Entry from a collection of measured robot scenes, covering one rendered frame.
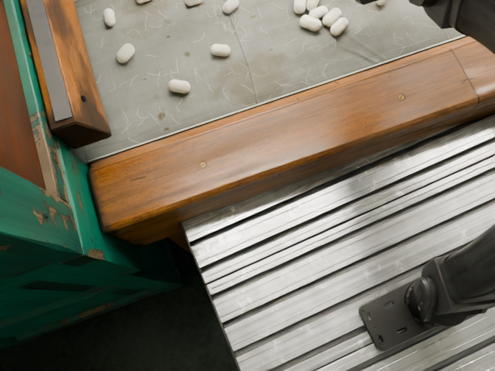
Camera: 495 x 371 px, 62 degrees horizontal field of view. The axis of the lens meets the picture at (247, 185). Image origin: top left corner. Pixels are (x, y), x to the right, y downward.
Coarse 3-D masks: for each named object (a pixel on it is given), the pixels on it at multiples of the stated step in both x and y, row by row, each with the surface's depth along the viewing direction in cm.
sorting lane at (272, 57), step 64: (128, 0) 71; (256, 0) 71; (320, 0) 70; (128, 64) 68; (192, 64) 68; (256, 64) 67; (320, 64) 67; (384, 64) 67; (128, 128) 65; (192, 128) 65
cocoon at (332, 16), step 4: (336, 8) 67; (332, 12) 67; (336, 12) 67; (340, 12) 67; (324, 16) 67; (328, 16) 67; (332, 16) 67; (336, 16) 67; (340, 16) 68; (324, 20) 67; (328, 20) 67; (332, 20) 67; (336, 20) 68; (324, 24) 68; (328, 24) 67; (332, 24) 68
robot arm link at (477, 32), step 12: (444, 0) 41; (456, 0) 39; (468, 0) 38; (480, 0) 36; (492, 0) 35; (432, 12) 43; (444, 12) 41; (456, 12) 39; (468, 12) 38; (480, 12) 37; (492, 12) 35; (444, 24) 41; (456, 24) 40; (468, 24) 38; (480, 24) 37; (492, 24) 35; (468, 36) 40; (480, 36) 37; (492, 36) 36; (492, 48) 36
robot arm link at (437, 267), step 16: (480, 240) 42; (448, 256) 48; (464, 256) 45; (480, 256) 42; (432, 272) 51; (448, 272) 48; (464, 272) 45; (480, 272) 42; (448, 288) 48; (464, 288) 46; (480, 288) 43; (448, 304) 48; (464, 304) 48; (480, 304) 48
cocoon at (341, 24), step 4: (340, 20) 67; (344, 20) 67; (336, 24) 67; (340, 24) 67; (344, 24) 67; (332, 28) 67; (336, 28) 67; (340, 28) 67; (344, 28) 67; (332, 32) 67; (336, 32) 67; (340, 32) 67
